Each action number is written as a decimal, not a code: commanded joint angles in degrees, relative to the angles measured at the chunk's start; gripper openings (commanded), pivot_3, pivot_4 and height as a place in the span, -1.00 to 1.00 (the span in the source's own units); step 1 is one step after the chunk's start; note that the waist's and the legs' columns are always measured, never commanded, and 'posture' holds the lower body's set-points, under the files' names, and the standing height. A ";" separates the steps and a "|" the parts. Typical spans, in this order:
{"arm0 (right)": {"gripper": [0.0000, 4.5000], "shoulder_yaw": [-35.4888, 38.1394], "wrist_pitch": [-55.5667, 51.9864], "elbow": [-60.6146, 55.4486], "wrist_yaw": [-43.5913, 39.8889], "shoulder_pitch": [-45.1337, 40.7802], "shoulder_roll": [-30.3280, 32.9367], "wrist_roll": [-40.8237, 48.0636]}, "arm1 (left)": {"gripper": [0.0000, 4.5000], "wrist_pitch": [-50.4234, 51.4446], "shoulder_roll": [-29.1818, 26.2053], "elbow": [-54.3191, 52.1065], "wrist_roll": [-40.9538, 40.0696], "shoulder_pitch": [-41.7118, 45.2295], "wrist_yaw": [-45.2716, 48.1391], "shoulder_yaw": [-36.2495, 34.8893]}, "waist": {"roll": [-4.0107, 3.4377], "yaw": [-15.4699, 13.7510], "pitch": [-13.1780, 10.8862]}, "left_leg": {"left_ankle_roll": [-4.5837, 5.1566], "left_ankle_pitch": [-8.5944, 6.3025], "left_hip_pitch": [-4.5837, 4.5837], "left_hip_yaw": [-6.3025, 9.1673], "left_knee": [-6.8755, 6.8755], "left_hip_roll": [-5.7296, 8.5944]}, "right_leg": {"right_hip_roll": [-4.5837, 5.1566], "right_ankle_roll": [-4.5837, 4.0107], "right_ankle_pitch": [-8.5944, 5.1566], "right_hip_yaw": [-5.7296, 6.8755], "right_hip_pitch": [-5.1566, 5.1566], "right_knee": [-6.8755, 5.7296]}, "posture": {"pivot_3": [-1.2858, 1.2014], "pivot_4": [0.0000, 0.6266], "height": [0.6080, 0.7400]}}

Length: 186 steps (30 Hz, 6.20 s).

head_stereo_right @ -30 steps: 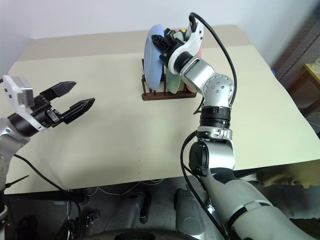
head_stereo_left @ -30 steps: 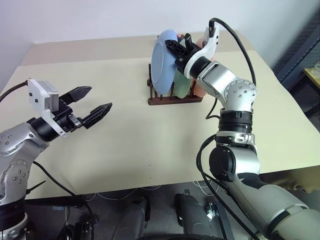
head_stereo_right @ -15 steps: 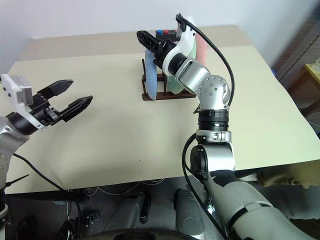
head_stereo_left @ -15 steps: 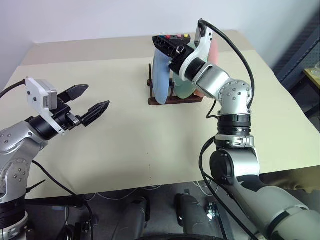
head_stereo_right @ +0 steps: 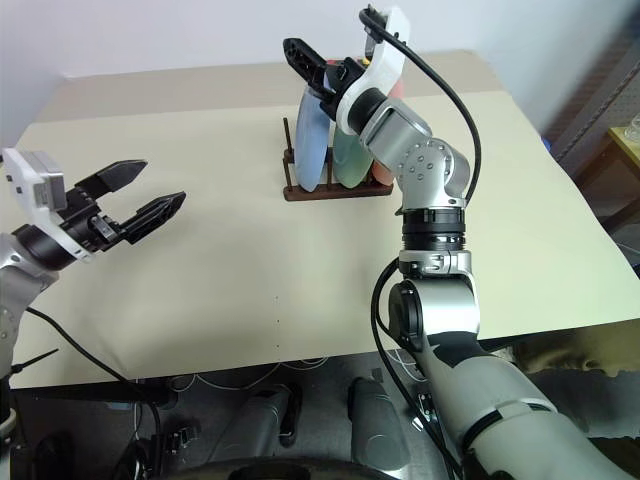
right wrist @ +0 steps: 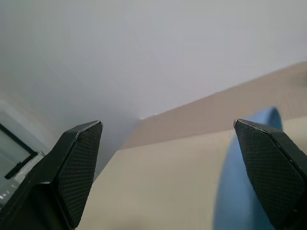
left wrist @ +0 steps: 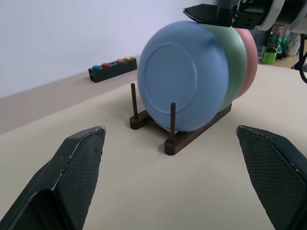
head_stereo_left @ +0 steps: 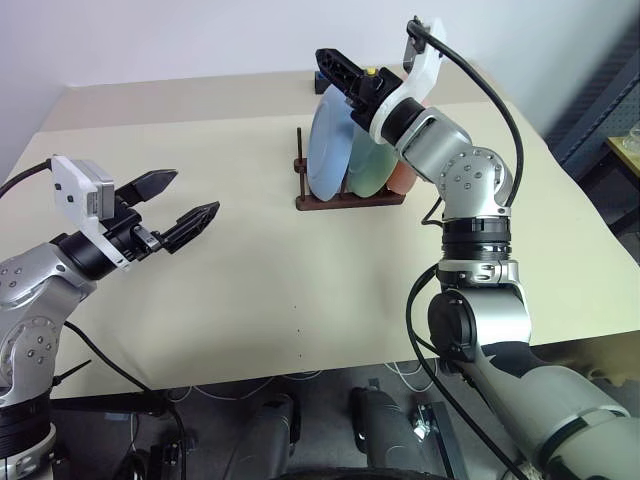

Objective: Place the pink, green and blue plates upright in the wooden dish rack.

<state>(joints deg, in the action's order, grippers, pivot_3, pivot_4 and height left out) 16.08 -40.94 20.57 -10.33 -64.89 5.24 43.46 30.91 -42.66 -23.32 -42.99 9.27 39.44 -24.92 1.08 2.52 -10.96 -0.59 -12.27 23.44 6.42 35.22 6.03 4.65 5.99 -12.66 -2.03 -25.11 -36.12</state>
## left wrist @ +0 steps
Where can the black button box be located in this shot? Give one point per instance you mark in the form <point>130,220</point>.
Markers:
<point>112,71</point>

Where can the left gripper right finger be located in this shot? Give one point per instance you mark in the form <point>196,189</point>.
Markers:
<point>280,179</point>

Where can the blue plate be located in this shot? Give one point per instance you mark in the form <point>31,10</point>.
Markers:
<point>177,79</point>

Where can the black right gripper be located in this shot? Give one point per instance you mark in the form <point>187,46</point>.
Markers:
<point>249,14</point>

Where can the pink round button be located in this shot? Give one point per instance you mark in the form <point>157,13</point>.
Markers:
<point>119,60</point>

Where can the blue round button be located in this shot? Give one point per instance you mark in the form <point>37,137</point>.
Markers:
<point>96,67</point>

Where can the green bowl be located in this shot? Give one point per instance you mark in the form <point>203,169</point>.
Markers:
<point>236,67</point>

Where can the brown wooden dish rack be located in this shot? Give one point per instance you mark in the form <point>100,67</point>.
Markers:
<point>180,143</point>

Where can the green watering can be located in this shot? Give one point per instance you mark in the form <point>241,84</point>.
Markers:
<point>269,56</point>

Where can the red round button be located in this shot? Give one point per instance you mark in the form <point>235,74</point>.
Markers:
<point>105,65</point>

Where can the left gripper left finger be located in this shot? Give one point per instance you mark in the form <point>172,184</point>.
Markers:
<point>60,187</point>

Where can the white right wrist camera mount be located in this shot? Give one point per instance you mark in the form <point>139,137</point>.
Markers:
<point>273,14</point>

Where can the salmon red plate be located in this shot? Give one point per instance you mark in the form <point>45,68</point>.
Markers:
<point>250,64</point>

